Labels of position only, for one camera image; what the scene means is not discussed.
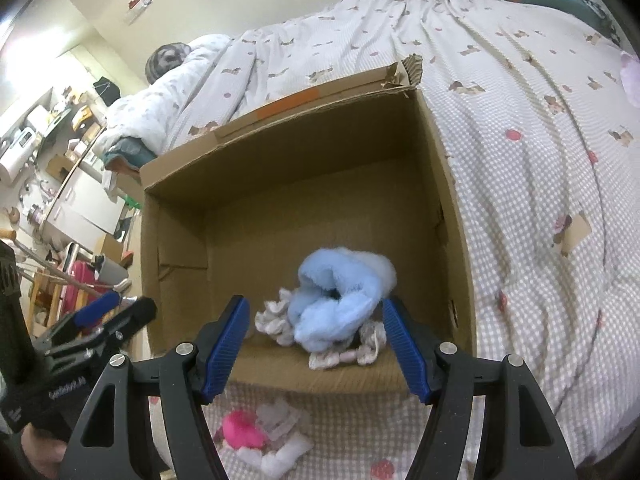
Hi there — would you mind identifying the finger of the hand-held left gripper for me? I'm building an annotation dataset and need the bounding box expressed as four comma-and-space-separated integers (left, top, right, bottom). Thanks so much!
75, 296, 159, 361
32, 290, 123, 356

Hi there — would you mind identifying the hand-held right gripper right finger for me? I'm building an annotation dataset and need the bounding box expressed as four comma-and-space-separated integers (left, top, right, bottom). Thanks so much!
384, 297, 576, 480

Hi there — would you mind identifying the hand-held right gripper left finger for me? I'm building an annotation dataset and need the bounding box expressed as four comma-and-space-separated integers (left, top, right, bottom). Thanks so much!
60, 296, 250, 480

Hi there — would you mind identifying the light blue fuzzy sock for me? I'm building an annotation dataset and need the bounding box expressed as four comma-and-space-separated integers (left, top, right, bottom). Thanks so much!
289, 248, 398, 353

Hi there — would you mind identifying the brown cardboard box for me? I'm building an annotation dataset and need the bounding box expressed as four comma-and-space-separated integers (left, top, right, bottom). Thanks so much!
139, 55, 476, 395

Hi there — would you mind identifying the person's left hand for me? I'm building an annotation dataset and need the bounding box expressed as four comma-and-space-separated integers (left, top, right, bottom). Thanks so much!
21, 427, 68, 467

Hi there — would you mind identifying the pink stool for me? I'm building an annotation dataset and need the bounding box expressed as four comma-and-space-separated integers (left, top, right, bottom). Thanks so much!
57, 259, 103, 318

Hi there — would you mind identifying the wooden chair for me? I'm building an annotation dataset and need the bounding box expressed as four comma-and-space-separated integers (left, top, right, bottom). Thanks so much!
27, 265, 68, 333

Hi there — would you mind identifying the pink plush toy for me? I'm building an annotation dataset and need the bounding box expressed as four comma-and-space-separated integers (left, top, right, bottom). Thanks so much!
214, 409, 268, 451

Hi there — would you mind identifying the white crumpled cloth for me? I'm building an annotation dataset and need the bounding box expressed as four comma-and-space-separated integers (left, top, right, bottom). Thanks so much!
255, 396, 313, 442

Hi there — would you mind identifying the white drawer cabinet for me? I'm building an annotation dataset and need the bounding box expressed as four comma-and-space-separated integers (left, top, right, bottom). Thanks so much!
42, 125, 133, 251

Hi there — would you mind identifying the pink and white sock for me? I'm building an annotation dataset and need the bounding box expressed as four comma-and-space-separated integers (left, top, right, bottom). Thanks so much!
237, 434, 315, 477

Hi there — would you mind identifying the teal bed sheet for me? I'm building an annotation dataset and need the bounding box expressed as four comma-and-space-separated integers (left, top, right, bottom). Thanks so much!
102, 137, 160, 181

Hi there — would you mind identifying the white appliance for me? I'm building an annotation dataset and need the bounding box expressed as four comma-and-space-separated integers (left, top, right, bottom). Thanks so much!
0, 127, 38, 186

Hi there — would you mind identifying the black bag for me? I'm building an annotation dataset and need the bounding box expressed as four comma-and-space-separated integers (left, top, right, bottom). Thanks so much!
92, 77, 123, 110

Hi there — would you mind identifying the checked printed quilt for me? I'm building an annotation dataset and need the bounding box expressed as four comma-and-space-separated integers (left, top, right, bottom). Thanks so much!
92, 0, 640, 480

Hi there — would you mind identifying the grey striped pillow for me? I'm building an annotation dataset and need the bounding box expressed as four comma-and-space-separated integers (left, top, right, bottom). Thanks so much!
145, 42, 193, 83

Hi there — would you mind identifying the pale pink cloth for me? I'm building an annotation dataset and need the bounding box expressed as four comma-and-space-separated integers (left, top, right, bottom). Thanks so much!
619, 51, 640, 101

